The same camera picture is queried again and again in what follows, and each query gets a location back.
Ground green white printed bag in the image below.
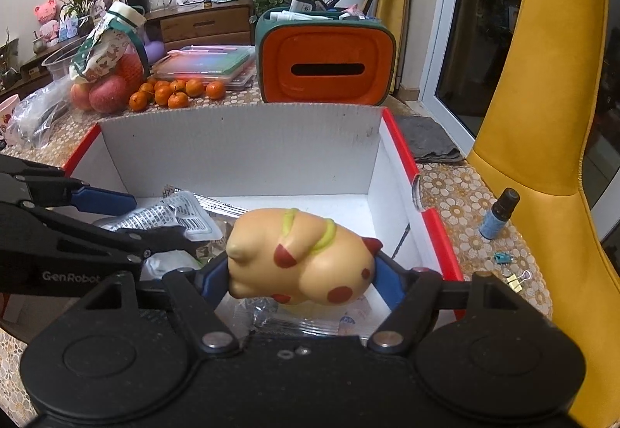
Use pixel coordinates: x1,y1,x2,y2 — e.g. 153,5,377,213
69,2,149,84

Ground wooden tv cabinet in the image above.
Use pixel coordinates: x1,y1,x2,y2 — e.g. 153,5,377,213
1,0,254,100

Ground white tissue pack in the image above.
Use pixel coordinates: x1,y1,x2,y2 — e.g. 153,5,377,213
140,250,202,281

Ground purple white snack pack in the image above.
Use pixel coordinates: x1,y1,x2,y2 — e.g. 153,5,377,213
232,297,382,339

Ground pastel pen case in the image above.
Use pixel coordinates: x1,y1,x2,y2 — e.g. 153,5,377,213
150,45,255,84

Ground teal small clip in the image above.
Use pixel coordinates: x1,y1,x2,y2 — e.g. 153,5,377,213
493,252,513,265

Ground red cardboard box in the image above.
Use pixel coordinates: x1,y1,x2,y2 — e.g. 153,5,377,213
65,105,462,281

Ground pink strawberry mug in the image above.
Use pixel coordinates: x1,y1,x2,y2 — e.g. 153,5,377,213
0,94,21,134

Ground green orange tissue box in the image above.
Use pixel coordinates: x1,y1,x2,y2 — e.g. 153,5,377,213
255,8,396,106

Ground yellow spotted pig toy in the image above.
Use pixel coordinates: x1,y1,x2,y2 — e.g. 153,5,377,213
226,209,382,306

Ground silver foil snack bag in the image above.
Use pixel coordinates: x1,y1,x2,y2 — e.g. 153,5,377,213
162,185,248,219

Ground clear fruit bowl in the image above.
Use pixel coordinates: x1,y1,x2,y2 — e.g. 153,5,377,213
42,38,145,114

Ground clear plastic zip bag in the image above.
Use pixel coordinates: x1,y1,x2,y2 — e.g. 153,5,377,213
4,76,72,149

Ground gold binder clip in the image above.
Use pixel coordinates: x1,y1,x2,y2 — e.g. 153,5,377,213
505,271,532,293

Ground pink pig plush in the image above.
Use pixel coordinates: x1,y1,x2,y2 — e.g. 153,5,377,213
34,0,60,47

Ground blue dropper bottle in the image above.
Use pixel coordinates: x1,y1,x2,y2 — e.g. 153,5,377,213
478,188,520,240

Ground yellow giraffe chair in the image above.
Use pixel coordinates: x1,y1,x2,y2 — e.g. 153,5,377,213
468,0,619,427

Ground grey cloth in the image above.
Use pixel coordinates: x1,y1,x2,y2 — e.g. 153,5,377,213
395,115,465,164

